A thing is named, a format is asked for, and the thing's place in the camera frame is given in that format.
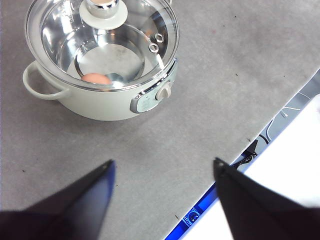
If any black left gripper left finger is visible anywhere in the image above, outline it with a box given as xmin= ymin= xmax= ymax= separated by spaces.
xmin=0 ymin=159 xmax=117 ymax=240

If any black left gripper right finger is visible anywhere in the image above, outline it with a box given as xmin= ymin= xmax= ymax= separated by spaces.
xmin=213 ymin=157 xmax=320 ymax=240

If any brown egg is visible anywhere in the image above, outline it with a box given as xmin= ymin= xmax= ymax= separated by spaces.
xmin=80 ymin=72 xmax=112 ymax=85

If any glass lid with green knob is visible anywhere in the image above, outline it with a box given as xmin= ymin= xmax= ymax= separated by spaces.
xmin=24 ymin=0 xmax=180 ymax=92

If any pale green electric cooking pot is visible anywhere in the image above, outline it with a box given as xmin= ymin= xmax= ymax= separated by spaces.
xmin=22 ymin=0 xmax=180 ymax=122

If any blue display screen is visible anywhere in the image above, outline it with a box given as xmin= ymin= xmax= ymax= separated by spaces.
xmin=163 ymin=184 xmax=221 ymax=240

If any black cable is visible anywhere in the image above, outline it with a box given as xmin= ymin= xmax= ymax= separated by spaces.
xmin=234 ymin=139 xmax=260 ymax=169

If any white cable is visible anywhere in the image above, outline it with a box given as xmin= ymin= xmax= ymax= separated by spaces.
xmin=264 ymin=92 xmax=311 ymax=144

